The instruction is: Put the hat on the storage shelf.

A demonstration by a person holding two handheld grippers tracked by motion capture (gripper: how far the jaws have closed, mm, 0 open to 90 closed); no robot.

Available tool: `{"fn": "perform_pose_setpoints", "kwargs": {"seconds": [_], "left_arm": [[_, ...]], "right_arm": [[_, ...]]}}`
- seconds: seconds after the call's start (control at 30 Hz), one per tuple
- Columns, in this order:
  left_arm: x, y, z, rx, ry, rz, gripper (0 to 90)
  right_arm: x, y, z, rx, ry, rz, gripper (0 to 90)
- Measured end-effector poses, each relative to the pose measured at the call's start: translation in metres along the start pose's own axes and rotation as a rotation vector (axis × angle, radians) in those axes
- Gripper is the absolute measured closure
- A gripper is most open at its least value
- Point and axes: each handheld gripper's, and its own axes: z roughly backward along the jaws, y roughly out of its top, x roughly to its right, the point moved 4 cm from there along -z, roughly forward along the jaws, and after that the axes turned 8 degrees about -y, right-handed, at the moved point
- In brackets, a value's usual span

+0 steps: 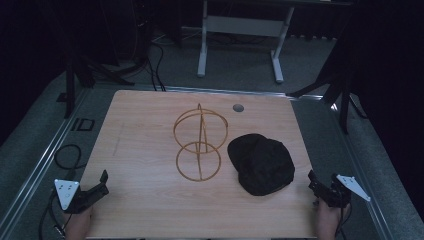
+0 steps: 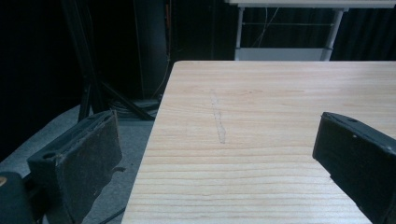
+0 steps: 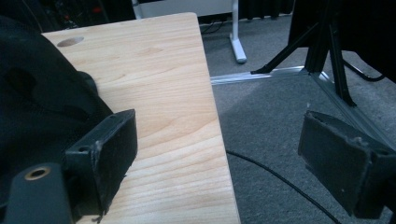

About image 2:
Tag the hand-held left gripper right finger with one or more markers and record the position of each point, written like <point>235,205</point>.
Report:
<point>355,155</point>

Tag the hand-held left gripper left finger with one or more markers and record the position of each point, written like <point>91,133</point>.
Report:
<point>84,161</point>

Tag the black tripod stand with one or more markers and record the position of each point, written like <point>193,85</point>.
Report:
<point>90,77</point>

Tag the dark curtain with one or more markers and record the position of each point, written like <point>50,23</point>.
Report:
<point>364,34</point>

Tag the white metal table frame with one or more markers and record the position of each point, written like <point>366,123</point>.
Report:
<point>281,53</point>

